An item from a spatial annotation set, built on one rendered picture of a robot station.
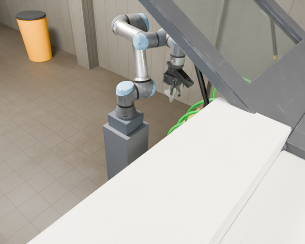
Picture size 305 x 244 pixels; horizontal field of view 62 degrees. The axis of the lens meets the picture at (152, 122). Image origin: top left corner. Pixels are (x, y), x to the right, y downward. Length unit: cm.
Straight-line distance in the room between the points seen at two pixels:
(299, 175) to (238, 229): 25
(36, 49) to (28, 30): 31
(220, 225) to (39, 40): 449
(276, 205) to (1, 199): 235
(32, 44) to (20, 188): 275
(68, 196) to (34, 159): 64
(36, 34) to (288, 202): 443
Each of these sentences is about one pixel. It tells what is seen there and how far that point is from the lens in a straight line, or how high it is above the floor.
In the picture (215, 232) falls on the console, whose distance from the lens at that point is 48.
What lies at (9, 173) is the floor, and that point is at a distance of 286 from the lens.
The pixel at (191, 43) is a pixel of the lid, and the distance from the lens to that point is 78.
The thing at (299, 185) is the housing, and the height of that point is 147.
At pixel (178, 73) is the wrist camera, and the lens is 130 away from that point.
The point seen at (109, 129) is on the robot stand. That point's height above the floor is 80.
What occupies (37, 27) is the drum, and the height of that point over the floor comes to 59.
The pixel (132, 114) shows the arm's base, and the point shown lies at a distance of 173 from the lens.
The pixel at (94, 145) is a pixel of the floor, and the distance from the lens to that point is 289.
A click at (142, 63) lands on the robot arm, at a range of 168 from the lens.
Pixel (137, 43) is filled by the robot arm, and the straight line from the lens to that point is 125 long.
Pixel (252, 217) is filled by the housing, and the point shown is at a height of 147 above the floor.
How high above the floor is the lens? 195
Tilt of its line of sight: 38 degrees down
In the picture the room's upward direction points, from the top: 3 degrees clockwise
